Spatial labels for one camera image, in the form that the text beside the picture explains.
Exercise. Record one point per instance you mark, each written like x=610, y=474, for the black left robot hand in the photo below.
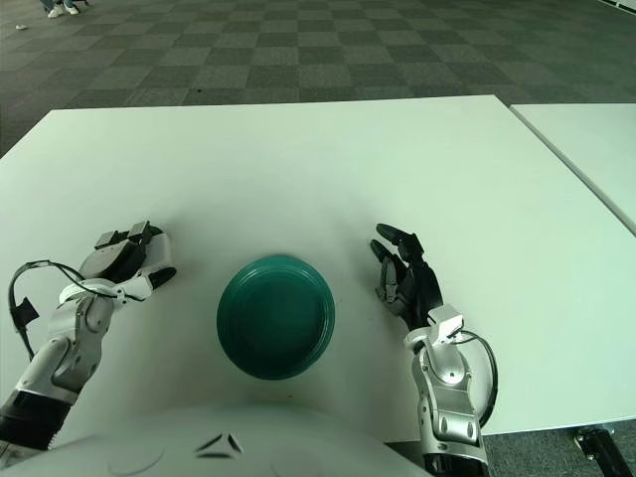
x=107, y=261

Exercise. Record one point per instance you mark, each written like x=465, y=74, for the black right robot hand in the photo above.
x=420, y=290

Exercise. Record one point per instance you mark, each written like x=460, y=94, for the green round plate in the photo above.
x=275, y=318

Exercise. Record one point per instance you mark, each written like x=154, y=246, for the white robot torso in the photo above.
x=149, y=447

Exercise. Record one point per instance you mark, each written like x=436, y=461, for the black table foot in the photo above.
x=598, y=447

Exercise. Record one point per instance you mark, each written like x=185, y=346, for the white shoe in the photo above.
x=53, y=13
x=70, y=9

